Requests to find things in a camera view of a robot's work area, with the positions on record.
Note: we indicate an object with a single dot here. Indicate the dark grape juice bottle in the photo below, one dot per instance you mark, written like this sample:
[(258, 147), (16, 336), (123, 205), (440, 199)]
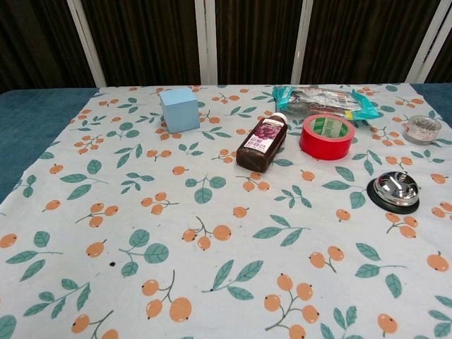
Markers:
[(259, 144)]

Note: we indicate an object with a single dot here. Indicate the teal snack packet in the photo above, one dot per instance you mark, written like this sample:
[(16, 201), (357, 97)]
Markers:
[(318, 100)]

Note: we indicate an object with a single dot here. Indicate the silver call bell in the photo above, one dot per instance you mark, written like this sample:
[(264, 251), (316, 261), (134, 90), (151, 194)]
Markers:
[(395, 190)]

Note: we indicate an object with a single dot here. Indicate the white partition frame post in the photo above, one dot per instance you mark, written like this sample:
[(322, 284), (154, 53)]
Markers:
[(88, 53), (302, 42), (429, 42), (206, 42)]

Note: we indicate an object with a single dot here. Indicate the white tablecloth orange fruit print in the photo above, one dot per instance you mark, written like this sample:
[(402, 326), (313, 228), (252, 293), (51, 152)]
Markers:
[(176, 197)]

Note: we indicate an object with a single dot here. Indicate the clear round pin jar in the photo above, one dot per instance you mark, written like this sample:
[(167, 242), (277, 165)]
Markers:
[(422, 130)]

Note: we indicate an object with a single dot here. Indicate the red tape roll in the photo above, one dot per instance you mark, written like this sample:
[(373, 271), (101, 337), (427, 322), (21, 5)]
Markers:
[(318, 145)]

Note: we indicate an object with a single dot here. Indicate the light blue cube box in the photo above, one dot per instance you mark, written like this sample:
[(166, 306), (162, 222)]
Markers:
[(182, 113)]

